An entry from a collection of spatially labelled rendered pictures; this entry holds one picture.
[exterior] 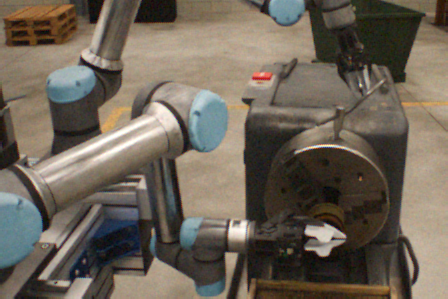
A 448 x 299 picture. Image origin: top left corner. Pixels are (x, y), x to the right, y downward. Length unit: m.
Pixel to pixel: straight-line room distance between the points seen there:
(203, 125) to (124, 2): 0.51
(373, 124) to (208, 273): 0.58
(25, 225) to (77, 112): 0.56
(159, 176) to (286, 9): 0.46
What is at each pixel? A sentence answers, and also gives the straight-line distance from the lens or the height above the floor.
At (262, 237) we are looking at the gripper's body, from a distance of 1.17.
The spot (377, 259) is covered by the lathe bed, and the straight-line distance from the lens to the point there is 1.53.
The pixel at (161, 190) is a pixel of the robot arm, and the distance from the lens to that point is 1.22.
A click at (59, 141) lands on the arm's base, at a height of 1.23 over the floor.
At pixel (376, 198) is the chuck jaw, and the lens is 1.30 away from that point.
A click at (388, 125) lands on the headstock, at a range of 1.44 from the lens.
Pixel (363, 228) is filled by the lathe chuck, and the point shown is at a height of 1.01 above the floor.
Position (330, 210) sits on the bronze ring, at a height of 1.12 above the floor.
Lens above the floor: 1.74
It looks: 22 degrees down
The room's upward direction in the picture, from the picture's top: 1 degrees clockwise
